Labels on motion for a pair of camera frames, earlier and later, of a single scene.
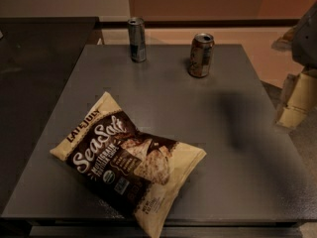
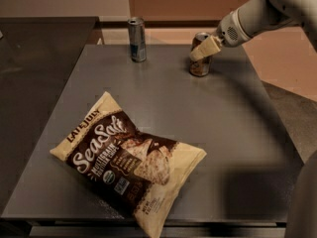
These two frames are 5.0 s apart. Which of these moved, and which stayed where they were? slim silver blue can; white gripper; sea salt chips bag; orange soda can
Moved: white gripper
Stayed: sea salt chips bag; slim silver blue can; orange soda can
